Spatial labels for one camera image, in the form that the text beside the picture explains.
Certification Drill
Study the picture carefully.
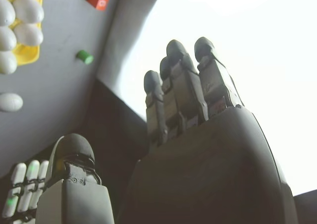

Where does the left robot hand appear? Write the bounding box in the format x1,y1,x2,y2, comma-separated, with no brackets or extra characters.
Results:
36,37,297,224

